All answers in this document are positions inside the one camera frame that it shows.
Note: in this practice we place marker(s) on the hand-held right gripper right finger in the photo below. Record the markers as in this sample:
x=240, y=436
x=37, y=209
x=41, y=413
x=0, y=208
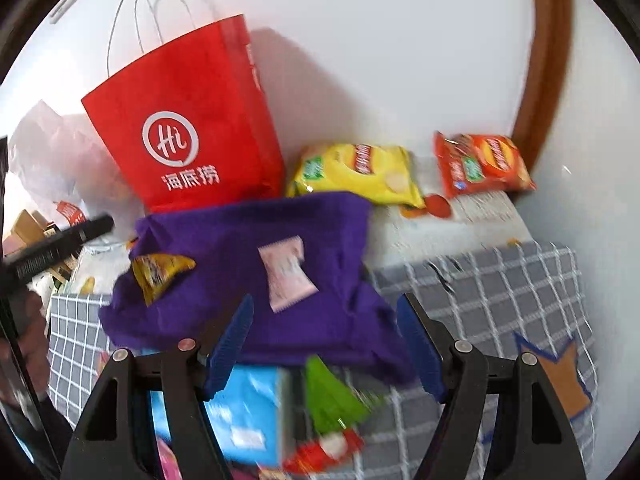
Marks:
x=420, y=345

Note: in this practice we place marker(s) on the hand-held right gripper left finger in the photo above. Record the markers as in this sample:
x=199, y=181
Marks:
x=232, y=345

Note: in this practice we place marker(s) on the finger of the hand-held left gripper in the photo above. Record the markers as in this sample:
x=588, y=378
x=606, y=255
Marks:
x=65, y=242

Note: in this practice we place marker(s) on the blue box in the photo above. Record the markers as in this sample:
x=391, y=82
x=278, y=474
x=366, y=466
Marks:
x=250, y=410

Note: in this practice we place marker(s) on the green triangular snack packet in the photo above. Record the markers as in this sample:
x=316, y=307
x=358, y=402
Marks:
x=330, y=400

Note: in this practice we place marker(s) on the red snack packet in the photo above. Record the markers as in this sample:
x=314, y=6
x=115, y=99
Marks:
x=320, y=452

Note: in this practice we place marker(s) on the person's left hand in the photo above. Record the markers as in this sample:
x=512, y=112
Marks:
x=34, y=340

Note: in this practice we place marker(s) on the brown cardboard box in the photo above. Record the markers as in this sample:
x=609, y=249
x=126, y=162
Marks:
x=27, y=227

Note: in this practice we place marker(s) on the pink snack packet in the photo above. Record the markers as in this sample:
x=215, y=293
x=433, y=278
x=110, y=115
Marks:
x=287, y=275

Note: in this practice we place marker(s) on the grey checked blanket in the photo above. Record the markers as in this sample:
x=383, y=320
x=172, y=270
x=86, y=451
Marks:
x=500, y=300

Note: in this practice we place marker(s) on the white plastic bag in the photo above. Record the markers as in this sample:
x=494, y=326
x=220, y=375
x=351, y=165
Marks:
x=60, y=150

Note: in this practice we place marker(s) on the purple cloth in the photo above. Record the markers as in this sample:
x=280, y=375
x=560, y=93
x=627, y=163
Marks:
x=325, y=320

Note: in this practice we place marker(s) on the yellow brown triangular snack packet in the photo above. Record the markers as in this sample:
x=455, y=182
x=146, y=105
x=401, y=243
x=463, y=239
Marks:
x=157, y=272

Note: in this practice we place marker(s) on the dark cloth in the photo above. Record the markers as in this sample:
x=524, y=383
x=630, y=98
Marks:
x=45, y=445

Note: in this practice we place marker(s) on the yellow chip bag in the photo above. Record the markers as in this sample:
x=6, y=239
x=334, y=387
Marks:
x=360, y=172

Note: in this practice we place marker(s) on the red paper bag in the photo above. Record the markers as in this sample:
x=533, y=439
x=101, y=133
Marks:
x=200, y=110

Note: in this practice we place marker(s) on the red chip bag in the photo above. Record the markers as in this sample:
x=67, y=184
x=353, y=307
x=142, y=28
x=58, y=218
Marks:
x=485, y=165

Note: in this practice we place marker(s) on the white wall switch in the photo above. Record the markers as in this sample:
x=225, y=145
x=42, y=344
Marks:
x=65, y=5

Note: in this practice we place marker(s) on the wooden door frame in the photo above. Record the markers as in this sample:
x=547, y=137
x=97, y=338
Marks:
x=545, y=60

